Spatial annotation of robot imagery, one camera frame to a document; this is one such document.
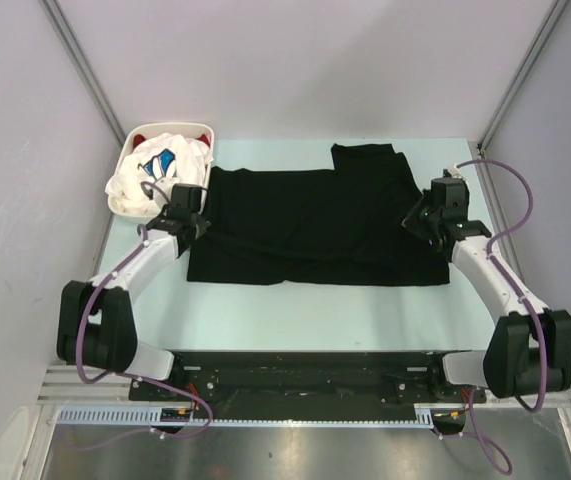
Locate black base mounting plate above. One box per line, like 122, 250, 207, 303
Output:
127, 349, 489, 419

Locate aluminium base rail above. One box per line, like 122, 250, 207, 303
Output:
37, 365, 571, 409

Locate slotted white cable duct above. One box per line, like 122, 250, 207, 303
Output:
57, 405, 434, 429

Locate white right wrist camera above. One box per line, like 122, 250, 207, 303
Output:
443, 164, 467, 182

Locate white plastic laundry basket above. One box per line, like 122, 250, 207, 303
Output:
105, 122, 215, 223

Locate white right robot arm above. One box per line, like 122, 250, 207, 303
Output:
403, 173, 571, 401

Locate aluminium frame post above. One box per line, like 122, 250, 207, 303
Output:
38, 0, 126, 146
476, 0, 571, 155

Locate left aluminium frame post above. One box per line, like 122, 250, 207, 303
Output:
38, 0, 126, 146

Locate black t shirt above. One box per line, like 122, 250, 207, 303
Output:
187, 144, 450, 287

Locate red t shirt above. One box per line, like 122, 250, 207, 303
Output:
133, 132, 212, 150

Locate white t shirt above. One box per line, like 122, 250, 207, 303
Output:
105, 141, 213, 218

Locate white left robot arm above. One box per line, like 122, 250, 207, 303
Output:
56, 184, 210, 400

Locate right aluminium frame post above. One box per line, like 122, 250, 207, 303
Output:
476, 0, 571, 155

